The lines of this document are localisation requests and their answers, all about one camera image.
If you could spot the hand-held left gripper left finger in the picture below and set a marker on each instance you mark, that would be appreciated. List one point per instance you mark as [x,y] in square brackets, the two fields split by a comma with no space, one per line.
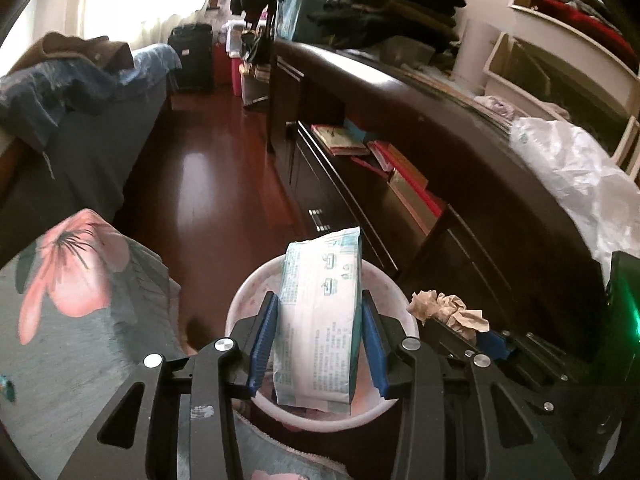
[262,340]

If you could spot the brown paper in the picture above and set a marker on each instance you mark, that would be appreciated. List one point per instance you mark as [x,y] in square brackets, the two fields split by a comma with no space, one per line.
[445,307]

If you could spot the white wet wipes packet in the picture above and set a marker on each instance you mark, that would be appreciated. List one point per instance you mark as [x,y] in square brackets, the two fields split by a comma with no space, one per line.
[320,320]

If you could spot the teal flower print mat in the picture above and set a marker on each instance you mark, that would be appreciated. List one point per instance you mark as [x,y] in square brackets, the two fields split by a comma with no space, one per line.
[75,285]

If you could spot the brown blanket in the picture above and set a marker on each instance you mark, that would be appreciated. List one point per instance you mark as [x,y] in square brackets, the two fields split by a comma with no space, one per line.
[75,50]

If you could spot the dark wooden cabinet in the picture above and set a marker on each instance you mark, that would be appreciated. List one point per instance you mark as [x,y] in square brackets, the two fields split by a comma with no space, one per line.
[500,185]

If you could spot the pile of red brown clothes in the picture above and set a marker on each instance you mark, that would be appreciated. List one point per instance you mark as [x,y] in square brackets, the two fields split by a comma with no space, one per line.
[570,5]

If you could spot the red book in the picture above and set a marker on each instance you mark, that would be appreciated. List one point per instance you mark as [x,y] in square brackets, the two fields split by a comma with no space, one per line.
[382,157]

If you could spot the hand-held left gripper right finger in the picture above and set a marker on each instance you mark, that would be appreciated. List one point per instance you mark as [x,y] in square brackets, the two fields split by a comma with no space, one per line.
[374,345]

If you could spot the black suitcase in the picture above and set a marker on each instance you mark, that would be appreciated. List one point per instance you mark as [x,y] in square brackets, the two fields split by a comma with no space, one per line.
[190,60]

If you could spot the pink book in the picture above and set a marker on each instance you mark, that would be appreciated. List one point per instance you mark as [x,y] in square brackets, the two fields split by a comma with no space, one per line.
[335,139]

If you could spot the black handbag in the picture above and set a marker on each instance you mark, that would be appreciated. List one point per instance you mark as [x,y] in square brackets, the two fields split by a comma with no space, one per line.
[255,45]

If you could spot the white window curtain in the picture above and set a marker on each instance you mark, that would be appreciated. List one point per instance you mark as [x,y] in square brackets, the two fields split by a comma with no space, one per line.
[150,0]

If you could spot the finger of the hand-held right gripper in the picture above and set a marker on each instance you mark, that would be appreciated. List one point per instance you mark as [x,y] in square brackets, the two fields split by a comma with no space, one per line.
[492,345]

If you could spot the clear plastic box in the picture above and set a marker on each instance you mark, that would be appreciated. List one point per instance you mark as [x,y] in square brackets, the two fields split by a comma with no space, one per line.
[234,35]

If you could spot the red container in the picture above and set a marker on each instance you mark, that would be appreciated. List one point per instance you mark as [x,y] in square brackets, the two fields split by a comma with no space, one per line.
[232,72]

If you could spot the stack of dark folded clothes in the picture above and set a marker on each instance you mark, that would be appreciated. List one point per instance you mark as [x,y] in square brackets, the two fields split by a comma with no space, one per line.
[390,5]

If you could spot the blue duvet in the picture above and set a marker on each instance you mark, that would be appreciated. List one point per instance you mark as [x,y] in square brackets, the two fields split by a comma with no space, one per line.
[75,87]

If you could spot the white plastic bag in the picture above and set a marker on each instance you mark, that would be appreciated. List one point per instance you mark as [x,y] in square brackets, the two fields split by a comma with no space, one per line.
[565,160]

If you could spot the small crumpled pale cloth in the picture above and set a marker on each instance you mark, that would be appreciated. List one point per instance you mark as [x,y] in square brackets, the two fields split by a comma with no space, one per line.
[495,106]

